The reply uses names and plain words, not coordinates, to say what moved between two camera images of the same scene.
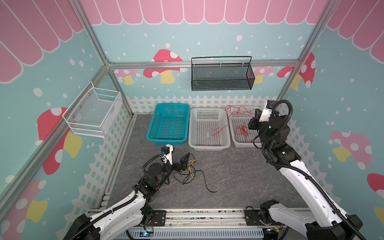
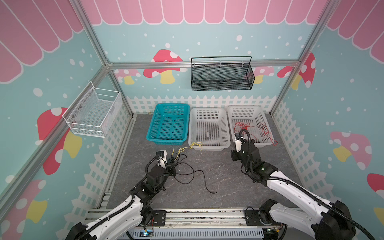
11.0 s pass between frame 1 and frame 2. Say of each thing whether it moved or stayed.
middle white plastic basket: stayed
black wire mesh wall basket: stayed
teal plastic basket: stayed
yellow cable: moved
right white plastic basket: stayed
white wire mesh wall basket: stayed
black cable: moved
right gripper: moved
